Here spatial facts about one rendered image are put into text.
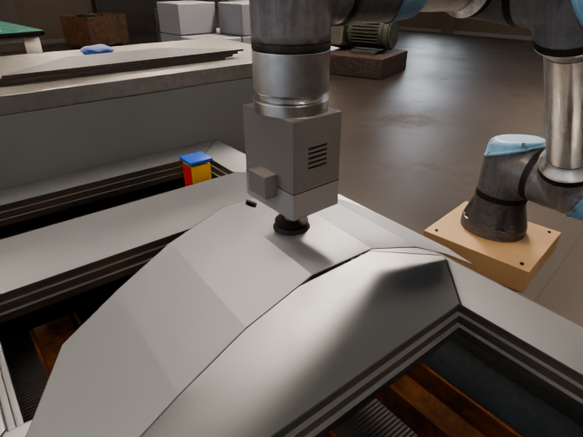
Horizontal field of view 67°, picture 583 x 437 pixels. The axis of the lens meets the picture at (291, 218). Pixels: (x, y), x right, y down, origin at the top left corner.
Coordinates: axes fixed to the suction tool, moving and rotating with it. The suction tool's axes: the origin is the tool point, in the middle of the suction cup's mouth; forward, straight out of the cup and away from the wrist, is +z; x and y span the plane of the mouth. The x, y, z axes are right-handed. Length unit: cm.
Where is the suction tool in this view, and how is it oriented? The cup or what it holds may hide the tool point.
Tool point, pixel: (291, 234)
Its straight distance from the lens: 51.8
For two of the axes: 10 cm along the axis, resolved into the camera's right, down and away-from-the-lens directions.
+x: 7.8, -3.1, 5.5
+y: 6.3, 3.8, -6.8
